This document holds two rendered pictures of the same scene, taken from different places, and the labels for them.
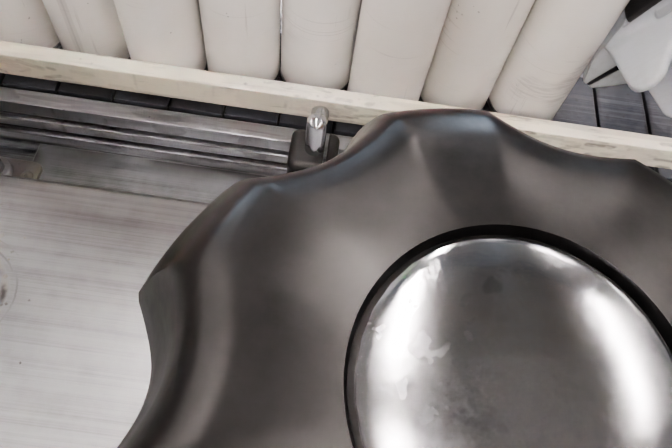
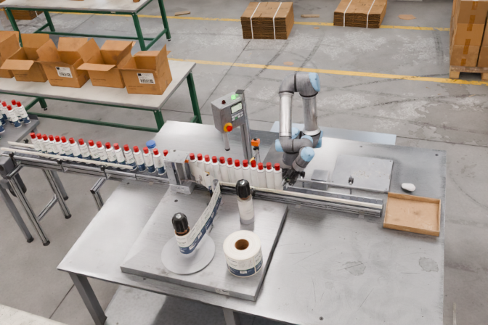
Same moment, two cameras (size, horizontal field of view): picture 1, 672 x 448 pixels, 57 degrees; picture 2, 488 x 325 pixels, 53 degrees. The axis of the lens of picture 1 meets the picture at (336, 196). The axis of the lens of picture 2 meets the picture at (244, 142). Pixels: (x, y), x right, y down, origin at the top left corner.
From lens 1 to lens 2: 2.71 m
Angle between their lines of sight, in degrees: 28
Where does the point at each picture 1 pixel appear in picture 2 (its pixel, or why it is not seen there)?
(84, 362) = (230, 208)
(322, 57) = (255, 183)
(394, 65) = (261, 183)
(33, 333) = (226, 206)
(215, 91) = not seen: hidden behind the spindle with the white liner
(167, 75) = not seen: hidden behind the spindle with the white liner
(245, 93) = not seen: hidden behind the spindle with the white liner
